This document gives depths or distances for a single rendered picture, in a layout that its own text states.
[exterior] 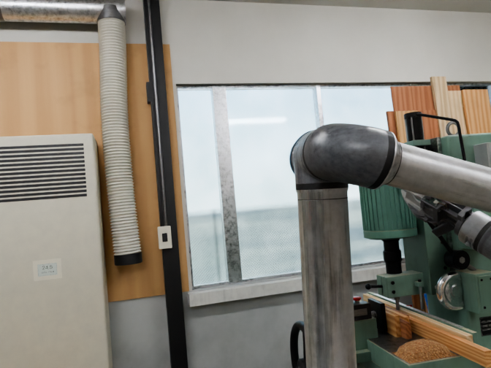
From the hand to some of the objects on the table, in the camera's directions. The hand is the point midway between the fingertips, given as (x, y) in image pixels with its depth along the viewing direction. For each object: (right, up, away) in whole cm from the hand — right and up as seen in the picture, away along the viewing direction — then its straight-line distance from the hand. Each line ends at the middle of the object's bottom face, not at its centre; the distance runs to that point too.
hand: (405, 193), depth 124 cm
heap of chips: (+2, -44, -8) cm, 44 cm away
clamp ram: (-6, -45, +16) cm, 48 cm away
